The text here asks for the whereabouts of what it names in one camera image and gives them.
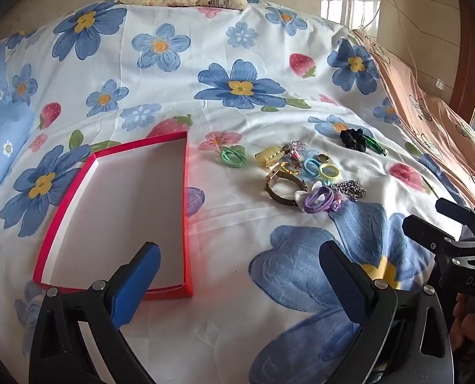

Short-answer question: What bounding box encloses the red shallow box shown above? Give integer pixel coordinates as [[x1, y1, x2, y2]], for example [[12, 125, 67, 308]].
[[33, 131, 193, 300]]

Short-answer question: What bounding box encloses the pastel beaded bracelet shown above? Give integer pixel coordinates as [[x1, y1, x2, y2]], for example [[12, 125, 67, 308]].
[[279, 141, 308, 164]]

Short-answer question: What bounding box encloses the silver metal chain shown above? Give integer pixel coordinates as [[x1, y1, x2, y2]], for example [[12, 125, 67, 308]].
[[329, 180, 367, 202]]

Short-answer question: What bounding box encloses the green hair clip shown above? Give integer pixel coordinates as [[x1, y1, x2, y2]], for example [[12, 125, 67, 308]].
[[363, 133, 388, 156]]

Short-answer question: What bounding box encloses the black hair clip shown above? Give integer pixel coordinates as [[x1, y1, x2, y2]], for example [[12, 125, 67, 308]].
[[339, 128, 367, 153]]

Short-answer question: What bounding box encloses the green hair tie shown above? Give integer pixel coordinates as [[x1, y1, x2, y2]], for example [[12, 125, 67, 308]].
[[220, 145, 247, 168]]

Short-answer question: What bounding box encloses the gold wrist watch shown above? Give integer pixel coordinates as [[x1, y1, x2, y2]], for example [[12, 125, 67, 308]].
[[265, 168, 307, 207]]

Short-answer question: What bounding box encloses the yellow hair tie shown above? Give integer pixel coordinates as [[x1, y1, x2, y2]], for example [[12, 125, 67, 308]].
[[317, 164, 341, 181]]

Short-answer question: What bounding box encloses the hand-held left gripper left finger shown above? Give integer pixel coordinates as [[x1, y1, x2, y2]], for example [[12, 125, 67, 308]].
[[28, 241, 162, 384]]

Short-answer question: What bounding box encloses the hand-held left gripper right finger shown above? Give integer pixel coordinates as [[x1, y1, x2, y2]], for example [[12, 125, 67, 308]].
[[318, 240, 454, 384]]

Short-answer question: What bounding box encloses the yellow hair claw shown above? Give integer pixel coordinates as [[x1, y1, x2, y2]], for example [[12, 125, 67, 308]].
[[255, 147, 283, 167]]

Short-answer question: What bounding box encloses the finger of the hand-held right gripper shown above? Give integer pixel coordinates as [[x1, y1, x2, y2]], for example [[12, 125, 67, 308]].
[[436, 198, 475, 244], [404, 213, 468, 257]]

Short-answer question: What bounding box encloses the blue hair tie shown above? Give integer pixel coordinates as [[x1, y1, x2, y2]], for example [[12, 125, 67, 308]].
[[302, 156, 322, 177]]

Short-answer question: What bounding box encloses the floral printed bed sheet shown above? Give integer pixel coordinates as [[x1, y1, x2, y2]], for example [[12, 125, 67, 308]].
[[0, 0, 474, 384]]

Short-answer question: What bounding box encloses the purple flower hair tie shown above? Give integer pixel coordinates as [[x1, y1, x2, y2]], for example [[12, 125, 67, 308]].
[[294, 182, 344, 213]]

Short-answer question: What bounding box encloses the orange patterned blanket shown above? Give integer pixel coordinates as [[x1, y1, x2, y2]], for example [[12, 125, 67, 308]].
[[351, 28, 475, 217]]

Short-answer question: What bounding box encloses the person's right hand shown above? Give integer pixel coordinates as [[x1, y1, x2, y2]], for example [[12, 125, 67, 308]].
[[451, 293, 475, 353]]

